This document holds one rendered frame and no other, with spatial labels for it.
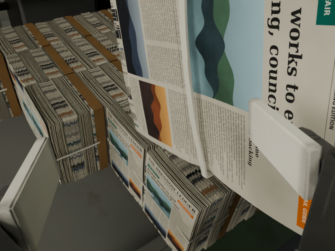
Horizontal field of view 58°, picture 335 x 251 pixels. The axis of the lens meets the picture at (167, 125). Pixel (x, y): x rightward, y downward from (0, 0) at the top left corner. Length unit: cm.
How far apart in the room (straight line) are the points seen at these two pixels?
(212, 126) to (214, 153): 4
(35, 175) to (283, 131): 13
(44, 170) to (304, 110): 19
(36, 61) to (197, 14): 132
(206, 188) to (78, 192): 284
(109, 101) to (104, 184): 257
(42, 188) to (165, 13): 25
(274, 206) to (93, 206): 346
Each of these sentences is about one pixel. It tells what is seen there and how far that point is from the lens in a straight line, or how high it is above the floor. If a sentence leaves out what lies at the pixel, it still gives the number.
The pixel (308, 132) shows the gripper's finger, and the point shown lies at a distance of 18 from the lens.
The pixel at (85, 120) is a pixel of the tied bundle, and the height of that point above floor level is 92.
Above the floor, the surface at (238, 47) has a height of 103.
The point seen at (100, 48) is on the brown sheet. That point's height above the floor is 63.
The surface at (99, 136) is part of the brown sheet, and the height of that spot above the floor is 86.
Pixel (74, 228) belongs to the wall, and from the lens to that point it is 370.
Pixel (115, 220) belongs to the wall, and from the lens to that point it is 378.
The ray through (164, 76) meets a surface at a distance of 39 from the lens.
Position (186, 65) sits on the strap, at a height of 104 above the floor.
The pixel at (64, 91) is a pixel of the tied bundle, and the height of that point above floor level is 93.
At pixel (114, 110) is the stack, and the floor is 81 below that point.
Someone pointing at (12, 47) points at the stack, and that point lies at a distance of 173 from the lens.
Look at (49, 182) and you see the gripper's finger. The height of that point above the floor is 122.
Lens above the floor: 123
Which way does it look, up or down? 28 degrees down
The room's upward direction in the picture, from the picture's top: 113 degrees counter-clockwise
